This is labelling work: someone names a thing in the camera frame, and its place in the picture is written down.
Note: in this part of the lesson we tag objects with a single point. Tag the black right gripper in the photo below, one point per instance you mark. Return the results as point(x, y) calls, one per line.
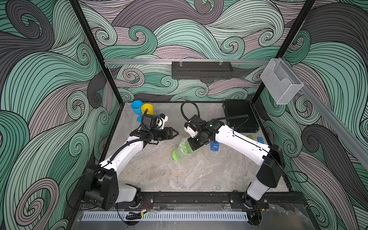
point(193, 145)

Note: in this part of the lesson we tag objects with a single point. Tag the black frame post right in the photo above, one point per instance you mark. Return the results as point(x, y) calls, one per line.
point(296, 25)

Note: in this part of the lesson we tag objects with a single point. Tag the black wall tray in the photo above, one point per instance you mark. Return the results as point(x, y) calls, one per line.
point(201, 70)

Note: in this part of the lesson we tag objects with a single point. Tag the black frame post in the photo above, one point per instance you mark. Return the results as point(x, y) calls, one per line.
point(88, 32)
point(296, 25)

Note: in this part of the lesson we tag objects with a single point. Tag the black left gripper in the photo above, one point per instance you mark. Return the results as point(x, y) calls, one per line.
point(168, 136)

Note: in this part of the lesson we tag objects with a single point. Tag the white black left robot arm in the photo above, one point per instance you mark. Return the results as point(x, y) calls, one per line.
point(100, 186)

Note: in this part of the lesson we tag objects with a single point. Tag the blue plastic wine glass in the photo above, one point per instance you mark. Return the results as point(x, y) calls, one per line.
point(136, 107)

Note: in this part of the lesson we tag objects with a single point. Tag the clear acrylic wall box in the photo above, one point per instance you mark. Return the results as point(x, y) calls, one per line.
point(281, 81)

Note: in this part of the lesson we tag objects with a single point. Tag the black frame post left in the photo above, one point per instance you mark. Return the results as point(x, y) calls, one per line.
point(88, 32)

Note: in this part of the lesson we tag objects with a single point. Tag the blue toy brick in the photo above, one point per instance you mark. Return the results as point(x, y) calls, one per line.
point(260, 140)

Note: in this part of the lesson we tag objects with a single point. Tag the black hard case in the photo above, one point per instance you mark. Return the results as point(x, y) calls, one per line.
point(242, 116)

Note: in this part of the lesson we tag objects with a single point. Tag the white slotted cable duct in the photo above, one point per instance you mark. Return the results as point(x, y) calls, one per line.
point(169, 216)

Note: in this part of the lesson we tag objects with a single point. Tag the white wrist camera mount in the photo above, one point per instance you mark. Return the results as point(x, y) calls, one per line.
point(162, 120)
point(192, 132)

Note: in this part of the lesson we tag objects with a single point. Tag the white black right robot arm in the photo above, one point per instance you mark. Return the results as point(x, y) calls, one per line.
point(269, 158)

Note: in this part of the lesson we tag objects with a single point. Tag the blue tape dispenser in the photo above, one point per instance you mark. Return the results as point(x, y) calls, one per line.
point(214, 146)

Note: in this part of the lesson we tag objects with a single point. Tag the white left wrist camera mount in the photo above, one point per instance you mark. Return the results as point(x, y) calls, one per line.
point(162, 120)

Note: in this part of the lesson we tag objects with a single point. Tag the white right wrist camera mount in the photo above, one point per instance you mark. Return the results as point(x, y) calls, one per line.
point(192, 132)

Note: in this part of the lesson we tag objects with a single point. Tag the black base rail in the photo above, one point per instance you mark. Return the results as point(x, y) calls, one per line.
point(235, 200)

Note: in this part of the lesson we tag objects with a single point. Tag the clear bubble wrap sheet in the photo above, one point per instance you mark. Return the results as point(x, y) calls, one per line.
point(184, 149)

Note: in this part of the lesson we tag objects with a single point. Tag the yellow plastic wine glass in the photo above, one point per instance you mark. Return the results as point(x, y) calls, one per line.
point(147, 109)

